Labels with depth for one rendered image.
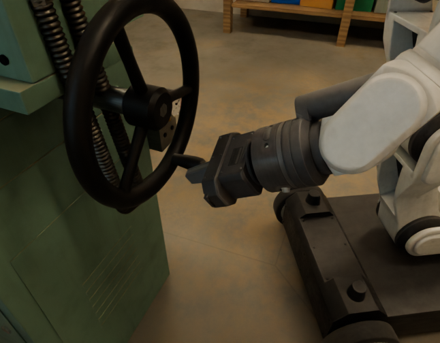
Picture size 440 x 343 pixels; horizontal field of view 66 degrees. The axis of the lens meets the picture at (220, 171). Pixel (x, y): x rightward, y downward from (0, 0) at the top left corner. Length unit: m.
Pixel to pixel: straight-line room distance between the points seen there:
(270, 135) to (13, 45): 0.30
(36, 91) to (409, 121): 0.39
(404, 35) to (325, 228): 0.62
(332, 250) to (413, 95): 0.81
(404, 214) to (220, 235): 0.66
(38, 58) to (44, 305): 0.47
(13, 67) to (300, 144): 0.33
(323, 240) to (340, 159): 0.78
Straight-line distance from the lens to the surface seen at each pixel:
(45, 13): 0.44
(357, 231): 1.23
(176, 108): 0.81
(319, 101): 0.41
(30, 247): 0.66
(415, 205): 1.04
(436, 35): 0.39
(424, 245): 1.10
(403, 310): 1.10
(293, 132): 0.40
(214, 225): 1.38
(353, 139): 0.36
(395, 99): 0.36
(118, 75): 0.72
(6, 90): 0.46
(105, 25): 0.39
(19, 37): 0.44
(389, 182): 1.08
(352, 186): 1.66
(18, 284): 0.68
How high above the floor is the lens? 1.04
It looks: 40 degrees down
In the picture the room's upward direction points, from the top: straight up
